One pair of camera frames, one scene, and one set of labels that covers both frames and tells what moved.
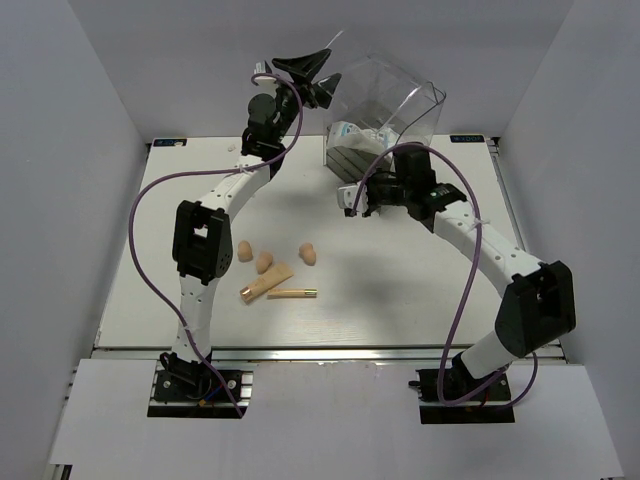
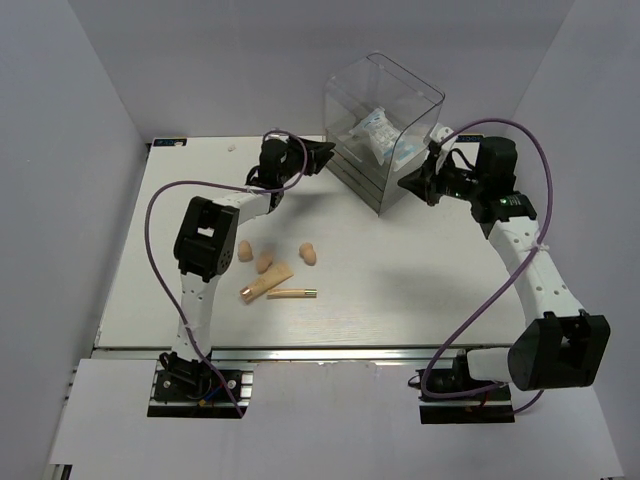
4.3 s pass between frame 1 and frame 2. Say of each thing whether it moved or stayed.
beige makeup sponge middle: stayed
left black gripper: moved
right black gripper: moved
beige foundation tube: stayed
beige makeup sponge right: stayed
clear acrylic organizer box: stayed
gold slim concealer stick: stayed
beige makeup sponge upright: stayed
